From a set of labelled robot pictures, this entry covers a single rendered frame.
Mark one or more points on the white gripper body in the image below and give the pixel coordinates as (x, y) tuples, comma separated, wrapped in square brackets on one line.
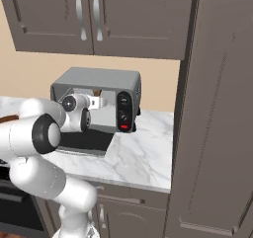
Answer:
[(102, 101)]

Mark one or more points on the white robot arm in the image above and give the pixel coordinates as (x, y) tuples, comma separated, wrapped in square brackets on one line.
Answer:
[(36, 176)]

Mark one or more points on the brown bread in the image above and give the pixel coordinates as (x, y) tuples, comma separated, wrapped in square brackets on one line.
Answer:
[(97, 92)]

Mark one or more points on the black toaster oven knob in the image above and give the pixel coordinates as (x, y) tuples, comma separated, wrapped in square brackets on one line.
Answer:
[(124, 100), (124, 117)]

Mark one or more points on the grey toaster oven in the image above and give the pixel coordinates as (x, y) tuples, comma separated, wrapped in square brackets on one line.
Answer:
[(99, 79)]

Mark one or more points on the dark toaster oven door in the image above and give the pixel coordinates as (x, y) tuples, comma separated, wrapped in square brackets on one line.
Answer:
[(85, 141)]

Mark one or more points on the brown bowl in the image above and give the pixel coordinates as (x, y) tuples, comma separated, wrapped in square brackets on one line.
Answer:
[(8, 118)]

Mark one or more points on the black oven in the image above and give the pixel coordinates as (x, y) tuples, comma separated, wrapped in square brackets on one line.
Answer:
[(16, 212)]

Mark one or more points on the grey-brown upper cupboard door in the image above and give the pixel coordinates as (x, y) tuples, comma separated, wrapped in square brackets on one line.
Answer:
[(145, 18), (49, 15)]

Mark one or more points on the grey-brown cupboard door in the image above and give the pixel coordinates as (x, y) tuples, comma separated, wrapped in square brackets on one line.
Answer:
[(49, 15), (135, 222), (145, 18)]

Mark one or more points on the grey-brown drawer front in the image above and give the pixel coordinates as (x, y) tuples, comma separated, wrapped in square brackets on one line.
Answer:
[(154, 199)]

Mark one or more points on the tall grey-brown cupboard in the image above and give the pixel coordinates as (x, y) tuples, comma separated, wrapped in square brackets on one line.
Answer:
[(217, 117)]

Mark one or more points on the grey-brown lower cupboard door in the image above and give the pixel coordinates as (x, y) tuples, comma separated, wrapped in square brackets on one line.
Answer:
[(135, 222)]

